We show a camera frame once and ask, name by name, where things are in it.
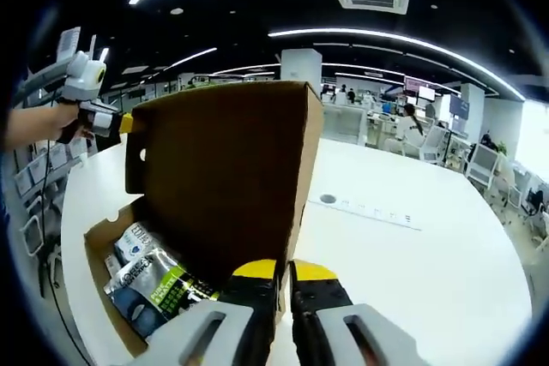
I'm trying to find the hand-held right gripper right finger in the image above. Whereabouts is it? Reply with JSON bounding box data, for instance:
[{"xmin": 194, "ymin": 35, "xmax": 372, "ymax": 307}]
[{"xmin": 289, "ymin": 259, "xmax": 430, "ymax": 366}]

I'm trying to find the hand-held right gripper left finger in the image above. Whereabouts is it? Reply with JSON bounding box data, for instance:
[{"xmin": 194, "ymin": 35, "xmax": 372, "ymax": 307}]
[{"xmin": 135, "ymin": 259, "xmax": 287, "ymax": 366}]

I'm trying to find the black and green pouch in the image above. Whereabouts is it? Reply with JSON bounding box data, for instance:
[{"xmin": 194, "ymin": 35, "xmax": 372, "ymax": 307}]
[{"xmin": 102, "ymin": 249, "xmax": 222, "ymax": 339}]

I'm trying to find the white blue wet wipes pack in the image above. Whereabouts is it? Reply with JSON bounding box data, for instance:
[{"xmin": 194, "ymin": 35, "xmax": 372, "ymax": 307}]
[{"xmin": 113, "ymin": 222, "xmax": 162, "ymax": 267}]

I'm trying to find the brown cardboard shoe box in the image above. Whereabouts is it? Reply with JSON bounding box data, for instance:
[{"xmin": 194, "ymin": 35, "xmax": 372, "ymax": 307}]
[{"xmin": 83, "ymin": 79, "xmax": 325, "ymax": 358}]

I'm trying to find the person's left hand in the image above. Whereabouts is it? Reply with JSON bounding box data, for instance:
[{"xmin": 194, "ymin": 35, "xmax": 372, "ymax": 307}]
[{"xmin": 45, "ymin": 102, "xmax": 95, "ymax": 144}]

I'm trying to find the grey storage shelf rack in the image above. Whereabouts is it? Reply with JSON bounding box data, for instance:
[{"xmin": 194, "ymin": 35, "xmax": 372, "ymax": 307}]
[{"xmin": 10, "ymin": 27, "xmax": 94, "ymax": 264}]

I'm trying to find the white office chair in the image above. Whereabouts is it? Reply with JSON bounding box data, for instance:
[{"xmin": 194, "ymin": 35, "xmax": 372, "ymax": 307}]
[{"xmin": 465, "ymin": 142, "xmax": 501, "ymax": 194}]

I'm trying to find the white table cable outlet strip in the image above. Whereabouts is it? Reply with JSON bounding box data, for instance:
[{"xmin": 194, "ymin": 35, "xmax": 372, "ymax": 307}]
[{"xmin": 307, "ymin": 193, "xmax": 424, "ymax": 232}]

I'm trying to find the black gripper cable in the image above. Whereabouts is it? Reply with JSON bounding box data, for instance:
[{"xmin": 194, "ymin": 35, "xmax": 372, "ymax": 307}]
[{"xmin": 38, "ymin": 138, "xmax": 94, "ymax": 366}]

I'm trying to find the wall screen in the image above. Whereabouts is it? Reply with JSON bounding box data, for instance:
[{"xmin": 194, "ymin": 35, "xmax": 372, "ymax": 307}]
[{"xmin": 405, "ymin": 76, "xmax": 437, "ymax": 101}]

